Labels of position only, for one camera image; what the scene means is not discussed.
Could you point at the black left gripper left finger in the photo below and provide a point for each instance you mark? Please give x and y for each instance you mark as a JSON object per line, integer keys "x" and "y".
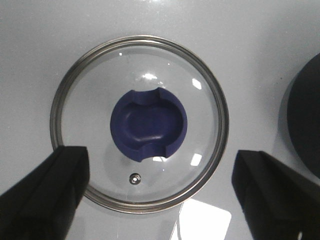
{"x": 42, "y": 205}

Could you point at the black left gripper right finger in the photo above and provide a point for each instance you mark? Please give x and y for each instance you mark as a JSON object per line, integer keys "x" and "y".
{"x": 278, "y": 202}

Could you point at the dark blue saucepan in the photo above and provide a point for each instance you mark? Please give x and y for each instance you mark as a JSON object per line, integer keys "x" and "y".
{"x": 299, "y": 116}

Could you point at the glass lid with blue knob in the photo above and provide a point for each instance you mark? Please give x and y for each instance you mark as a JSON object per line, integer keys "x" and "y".
{"x": 153, "y": 117}

